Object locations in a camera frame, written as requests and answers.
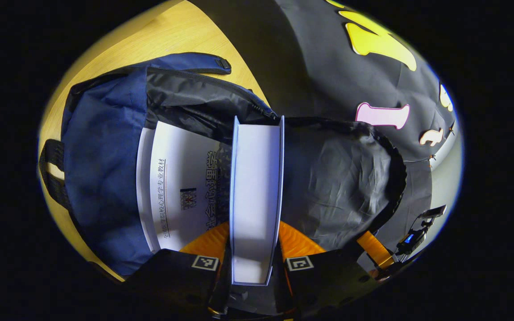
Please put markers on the book with purple figure cover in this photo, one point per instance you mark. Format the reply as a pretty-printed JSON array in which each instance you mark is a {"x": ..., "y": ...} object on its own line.
[{"x": 257, "y": 187}]

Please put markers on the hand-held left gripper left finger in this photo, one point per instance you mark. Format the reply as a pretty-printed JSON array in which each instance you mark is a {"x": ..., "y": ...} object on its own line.
[{"x": 176, "y": 276}]

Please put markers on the black backdrop cloth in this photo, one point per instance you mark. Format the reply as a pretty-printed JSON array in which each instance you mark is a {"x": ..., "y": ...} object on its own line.
[{"x": 319, "y": 67}]

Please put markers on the blue schoolbag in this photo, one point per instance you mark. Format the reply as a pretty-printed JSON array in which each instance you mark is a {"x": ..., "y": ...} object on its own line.
[{"x": 101, "y": 156}]

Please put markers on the white book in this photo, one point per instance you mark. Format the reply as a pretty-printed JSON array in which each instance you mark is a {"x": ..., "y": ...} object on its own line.
[{"x": 172, "y": 178}]

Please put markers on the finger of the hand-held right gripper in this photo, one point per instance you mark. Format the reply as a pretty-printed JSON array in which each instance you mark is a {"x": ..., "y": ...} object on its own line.
[{"x": 377, "y": 249}]

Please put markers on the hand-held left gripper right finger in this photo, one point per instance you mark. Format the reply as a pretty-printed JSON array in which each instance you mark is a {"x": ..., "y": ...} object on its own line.
[{"x": 324, "y": 278}]

